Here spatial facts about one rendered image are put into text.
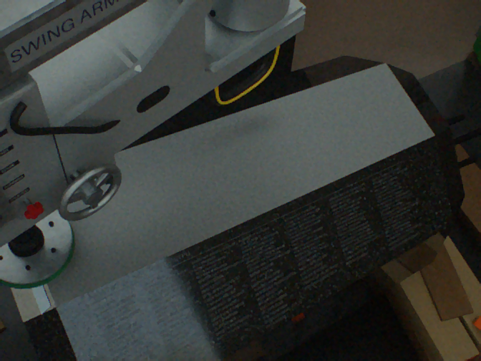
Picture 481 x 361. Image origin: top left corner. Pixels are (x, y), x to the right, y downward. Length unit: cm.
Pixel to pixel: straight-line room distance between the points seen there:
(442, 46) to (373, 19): 30
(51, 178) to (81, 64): 23
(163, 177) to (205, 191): 11
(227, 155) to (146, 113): 48
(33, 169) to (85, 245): 50
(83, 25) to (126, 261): 79
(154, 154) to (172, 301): 38
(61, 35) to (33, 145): 25
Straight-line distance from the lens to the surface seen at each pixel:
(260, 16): 185
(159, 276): 208
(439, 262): 286
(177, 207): 213
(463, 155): 323
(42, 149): 161
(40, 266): 203
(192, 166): 218
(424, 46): 359
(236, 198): 214
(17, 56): 139
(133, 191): 215
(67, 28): 141
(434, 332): 278
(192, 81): 180
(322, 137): 225
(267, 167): 218
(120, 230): 211
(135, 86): 167
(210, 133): 223
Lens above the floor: 273
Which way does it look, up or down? 61 degrees down
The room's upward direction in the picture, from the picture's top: 4 degrees clockwise
